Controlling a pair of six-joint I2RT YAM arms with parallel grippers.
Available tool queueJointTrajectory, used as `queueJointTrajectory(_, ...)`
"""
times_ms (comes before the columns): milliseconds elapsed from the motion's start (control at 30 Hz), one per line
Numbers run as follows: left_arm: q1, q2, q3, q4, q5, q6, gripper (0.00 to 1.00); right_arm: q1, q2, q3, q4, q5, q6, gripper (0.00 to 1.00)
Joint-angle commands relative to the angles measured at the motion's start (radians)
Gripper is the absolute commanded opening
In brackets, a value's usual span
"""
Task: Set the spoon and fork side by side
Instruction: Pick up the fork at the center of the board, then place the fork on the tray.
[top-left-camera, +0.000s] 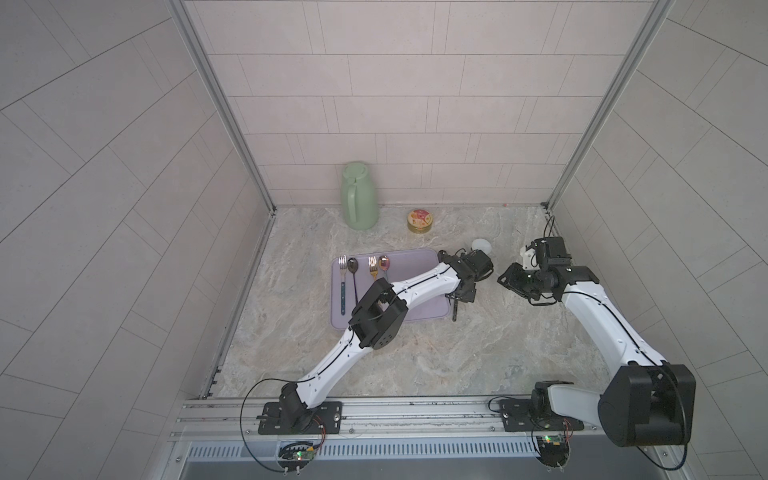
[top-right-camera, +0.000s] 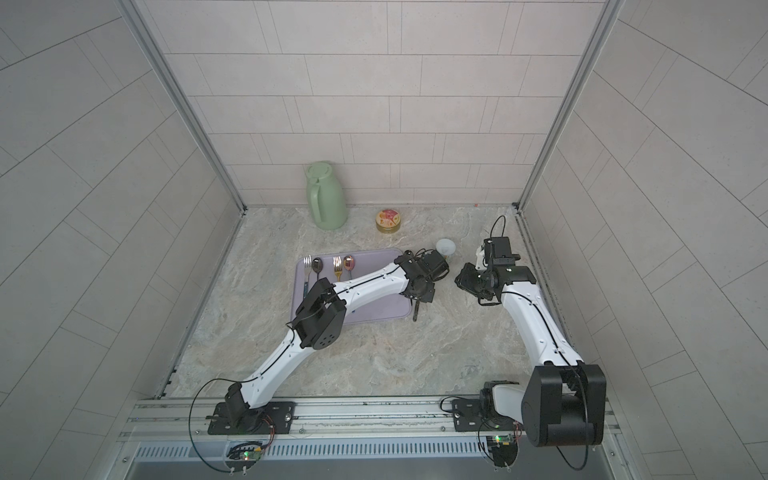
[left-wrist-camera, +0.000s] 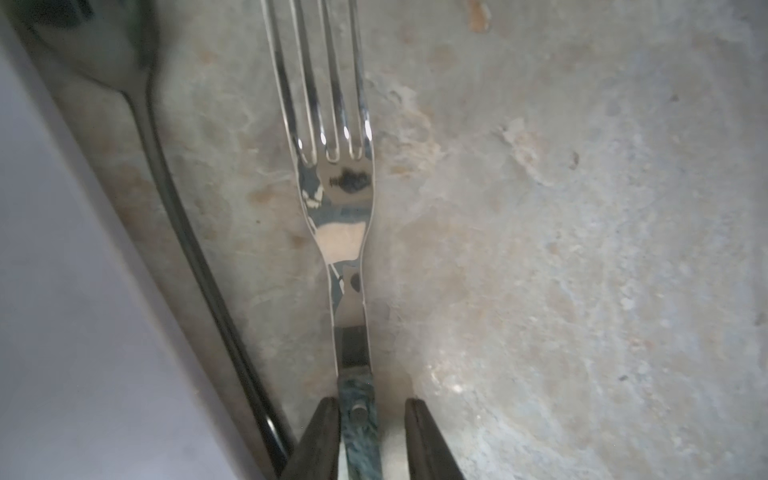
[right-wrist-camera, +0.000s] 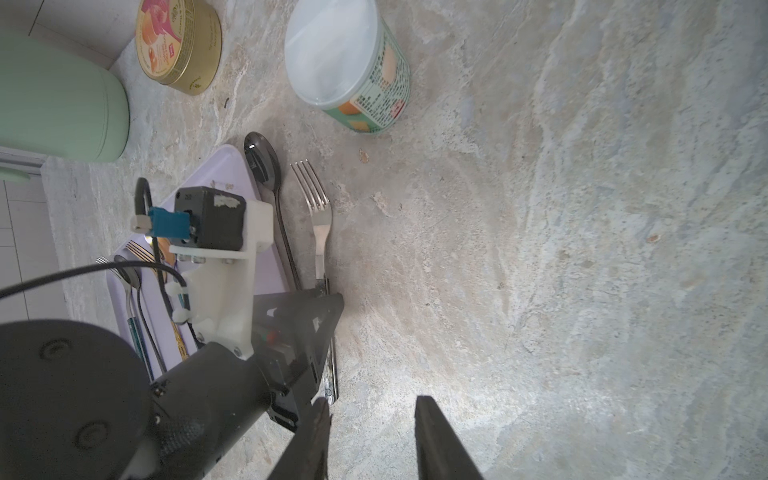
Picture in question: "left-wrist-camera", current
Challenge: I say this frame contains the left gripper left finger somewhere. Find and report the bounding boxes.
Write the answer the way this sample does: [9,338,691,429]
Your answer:
[280,397,341,480]

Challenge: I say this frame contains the lilac plastic tray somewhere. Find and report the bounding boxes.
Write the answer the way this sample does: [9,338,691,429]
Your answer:
[1,20,261,479]

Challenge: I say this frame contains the black spoon near tray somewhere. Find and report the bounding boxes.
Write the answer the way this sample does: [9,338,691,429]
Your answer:
[1,1,294,475]

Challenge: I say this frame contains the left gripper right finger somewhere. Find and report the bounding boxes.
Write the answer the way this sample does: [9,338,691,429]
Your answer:
[404,398,465,480]

